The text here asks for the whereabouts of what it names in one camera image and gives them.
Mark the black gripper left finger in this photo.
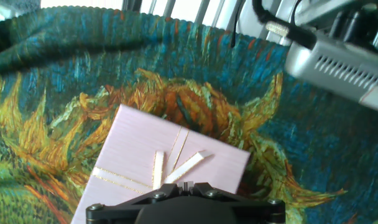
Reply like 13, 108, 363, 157
85, 182, 187, 224

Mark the pink ribboned casing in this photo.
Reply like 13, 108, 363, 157
70, 103, 251, 224

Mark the black camera clamp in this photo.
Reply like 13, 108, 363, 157
328, 9, 378, 54

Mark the sunflower painting print cloth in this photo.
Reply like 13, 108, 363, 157
0, 6, 378, 224

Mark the silver vented camera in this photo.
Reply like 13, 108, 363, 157
283, 30, 378, 115

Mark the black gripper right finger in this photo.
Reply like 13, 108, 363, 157
186, 182, 286, 224

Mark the black camera cable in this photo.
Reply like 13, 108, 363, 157
252, 0, 318, 50

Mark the thin black wire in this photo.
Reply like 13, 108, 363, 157
229, 4, 240, 49

